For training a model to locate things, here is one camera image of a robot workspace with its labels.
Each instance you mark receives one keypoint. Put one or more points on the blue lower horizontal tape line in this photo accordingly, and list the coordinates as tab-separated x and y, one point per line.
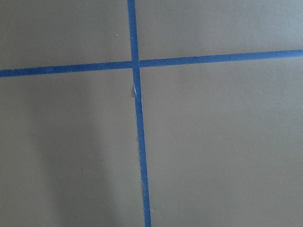
150	63

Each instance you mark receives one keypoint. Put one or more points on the blue centre vertical tape line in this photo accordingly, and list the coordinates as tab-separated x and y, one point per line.
139	111

